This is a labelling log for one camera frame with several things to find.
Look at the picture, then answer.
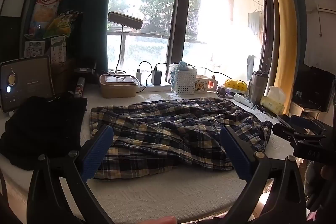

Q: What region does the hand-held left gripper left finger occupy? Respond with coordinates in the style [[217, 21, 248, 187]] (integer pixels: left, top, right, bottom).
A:
[[26, 124, 114, 224]]

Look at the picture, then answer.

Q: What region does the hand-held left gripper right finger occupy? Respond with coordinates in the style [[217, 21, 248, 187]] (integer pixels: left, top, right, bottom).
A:
[[219, 126, 307, 224]]

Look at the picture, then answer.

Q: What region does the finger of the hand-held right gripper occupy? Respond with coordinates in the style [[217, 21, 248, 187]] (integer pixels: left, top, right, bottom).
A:
[[278, 114, 328, 134], [272, 123, 326, 148]]

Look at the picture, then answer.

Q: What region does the plaid flannel shirt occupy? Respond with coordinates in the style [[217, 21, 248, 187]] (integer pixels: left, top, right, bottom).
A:
[[89, 97, 273, 179]]

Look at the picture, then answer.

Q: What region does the person's left hand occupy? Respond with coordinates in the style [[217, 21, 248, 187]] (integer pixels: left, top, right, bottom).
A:
[[147, 216, 177, 224]]

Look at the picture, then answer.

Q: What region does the black flat case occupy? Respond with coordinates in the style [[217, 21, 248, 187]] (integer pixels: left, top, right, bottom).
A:
[[256, 104, 277, 118]]

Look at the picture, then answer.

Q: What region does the pale yellow tissue pack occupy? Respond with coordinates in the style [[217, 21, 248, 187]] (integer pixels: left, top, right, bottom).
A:
[[260, 86, 286, 114]]

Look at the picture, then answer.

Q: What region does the black box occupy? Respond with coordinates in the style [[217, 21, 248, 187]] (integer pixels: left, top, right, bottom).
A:
[[293, 64, 336, 113]]

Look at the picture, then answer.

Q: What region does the white tube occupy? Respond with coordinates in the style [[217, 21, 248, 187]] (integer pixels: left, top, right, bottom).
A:
[[233, 93, 256, 109]]

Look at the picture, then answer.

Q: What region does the steel tumbler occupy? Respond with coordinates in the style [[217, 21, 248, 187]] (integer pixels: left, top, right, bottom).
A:
[[248, 70, 269, 106]]

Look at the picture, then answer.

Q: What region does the black cloth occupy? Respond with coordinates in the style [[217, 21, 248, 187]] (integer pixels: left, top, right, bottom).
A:
[[0, 96, 88, 170]]

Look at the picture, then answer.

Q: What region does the patterned tube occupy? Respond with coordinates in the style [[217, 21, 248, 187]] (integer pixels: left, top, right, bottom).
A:
[[74, 77, 86, 99]]

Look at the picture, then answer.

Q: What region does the yellow printed bag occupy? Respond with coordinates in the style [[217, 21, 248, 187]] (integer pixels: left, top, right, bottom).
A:
[[224, 79, 248, 92]]

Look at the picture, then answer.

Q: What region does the beige lunch container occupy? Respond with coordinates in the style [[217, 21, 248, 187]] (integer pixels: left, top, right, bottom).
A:
[[99, 74, 140, 98]]

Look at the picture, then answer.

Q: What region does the cream bear mug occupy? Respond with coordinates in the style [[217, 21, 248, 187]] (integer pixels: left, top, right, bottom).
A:
[[195, 74, 218, 93]]

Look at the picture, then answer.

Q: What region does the white perforated basket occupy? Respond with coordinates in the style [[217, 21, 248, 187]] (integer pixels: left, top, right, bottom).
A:
[[171, 68, 197, 95]]

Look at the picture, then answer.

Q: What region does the white power strip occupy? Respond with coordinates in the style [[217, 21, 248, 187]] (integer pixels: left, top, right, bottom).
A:
[[136, 82, 172, 93]]

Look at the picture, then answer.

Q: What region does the yellow curtain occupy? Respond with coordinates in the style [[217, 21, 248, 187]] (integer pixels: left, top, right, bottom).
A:
[[264, 0, 294, 106]]

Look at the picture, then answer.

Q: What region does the black charger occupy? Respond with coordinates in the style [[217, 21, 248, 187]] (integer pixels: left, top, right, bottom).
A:
[[151, 70, 162, 86]]

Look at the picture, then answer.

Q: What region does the grey tablet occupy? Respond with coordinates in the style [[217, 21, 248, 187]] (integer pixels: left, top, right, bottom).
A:
[[0, 55, 55, 113]]

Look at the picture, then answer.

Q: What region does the white printed carton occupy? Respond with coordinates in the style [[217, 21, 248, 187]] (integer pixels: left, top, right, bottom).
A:
[[24, 41, 46, 59], [50, 35, 67, 64]]

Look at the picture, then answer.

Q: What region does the white air conditioner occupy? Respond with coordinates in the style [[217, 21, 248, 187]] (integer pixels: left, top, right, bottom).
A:
[[316, 4, 336, 15]]

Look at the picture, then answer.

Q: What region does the balcony railing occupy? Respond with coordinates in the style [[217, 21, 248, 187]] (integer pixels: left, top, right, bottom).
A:
[[107, 30, 208, 45]]

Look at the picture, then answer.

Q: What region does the green and yellow snack bag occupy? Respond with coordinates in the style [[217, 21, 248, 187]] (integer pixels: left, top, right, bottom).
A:
[[43, 11, 80, 39]]

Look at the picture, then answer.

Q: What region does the white desk lamp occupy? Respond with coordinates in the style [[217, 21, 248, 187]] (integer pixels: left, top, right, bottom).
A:
[[108, 11, 143, 76]]

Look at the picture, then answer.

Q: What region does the red and white snack bag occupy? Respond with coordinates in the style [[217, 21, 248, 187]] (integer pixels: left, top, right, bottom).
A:
[[30, 0, 67, 37]]

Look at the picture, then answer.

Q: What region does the black charger cable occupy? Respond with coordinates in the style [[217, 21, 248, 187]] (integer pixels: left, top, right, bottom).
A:
[[138, 61, 153, 75]]

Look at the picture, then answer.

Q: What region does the dark window post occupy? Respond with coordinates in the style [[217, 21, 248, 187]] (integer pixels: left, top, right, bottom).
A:
[[167, 0, 193, 83]]

